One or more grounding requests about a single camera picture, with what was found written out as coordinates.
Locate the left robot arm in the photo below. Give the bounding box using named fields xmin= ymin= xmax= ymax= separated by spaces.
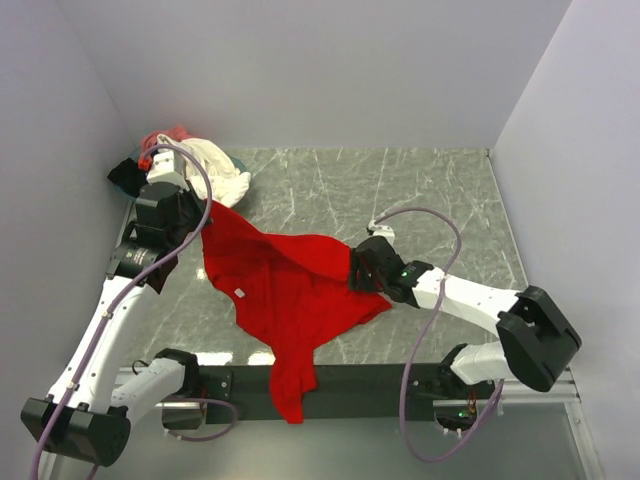
xmin=20 ymin=182 xmax=209 ymax=467

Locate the black base crossbar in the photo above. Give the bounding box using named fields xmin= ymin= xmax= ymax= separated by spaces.
xmin=200 ymin=363 xmax=450 ymax=420

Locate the red t shirt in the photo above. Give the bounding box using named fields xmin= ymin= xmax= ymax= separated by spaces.
xmin=201 ymin=203 xmax=391 ymax=424

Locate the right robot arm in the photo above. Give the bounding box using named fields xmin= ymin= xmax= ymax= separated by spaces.
xmin=348 ymin=235 xmax=582 ymax=399

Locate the black t shirt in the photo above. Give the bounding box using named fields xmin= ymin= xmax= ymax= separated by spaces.
xmin=107 ymin=158 xmax=148 ymax=198

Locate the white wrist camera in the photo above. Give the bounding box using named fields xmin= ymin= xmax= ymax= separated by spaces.
xmin=139 ymin=148 xmax=187 ymax=190
xmin=366 ymin=220 xmax=396 ymax=244

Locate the aluminium frame rail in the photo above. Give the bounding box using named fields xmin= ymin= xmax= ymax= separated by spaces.
xmin=29 ymin=379 xmax=601 ymax=480

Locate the pink t shirt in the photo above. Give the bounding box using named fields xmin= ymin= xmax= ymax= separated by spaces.
xmin=141 ymin=124 xmax=194 ymax=151

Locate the white t shirt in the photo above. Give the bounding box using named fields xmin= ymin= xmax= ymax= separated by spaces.
xmin=157 ymin=135 xmax=251 ymax=208

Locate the teal laundry basket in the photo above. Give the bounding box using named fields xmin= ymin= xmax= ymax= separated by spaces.
xmin=107 ymin=148 xmax=251 ymax=207

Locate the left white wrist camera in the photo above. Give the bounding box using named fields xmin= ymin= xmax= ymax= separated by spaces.
xmin=139 ymin=148 xmax=187 ymax=190

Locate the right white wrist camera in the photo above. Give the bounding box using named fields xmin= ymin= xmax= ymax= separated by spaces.
xmin=366 ymin=220 xmax=396 ymax=244

